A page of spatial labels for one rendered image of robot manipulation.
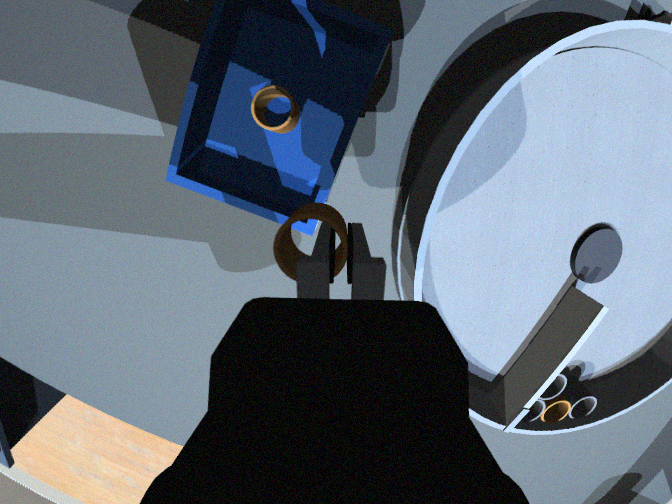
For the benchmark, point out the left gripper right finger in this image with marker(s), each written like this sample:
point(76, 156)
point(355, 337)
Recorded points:
point(367, 274)

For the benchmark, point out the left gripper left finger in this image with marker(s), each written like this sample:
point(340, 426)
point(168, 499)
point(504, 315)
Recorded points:
point(315, 273)

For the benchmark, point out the bronze bushing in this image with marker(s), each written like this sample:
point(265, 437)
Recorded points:
point(260, 102)
point(555, 413)
point(285, 251)

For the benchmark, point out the silver metal ring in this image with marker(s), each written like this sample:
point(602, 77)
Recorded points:
point(555, 388)
point(574, 392)
point(534, 411)

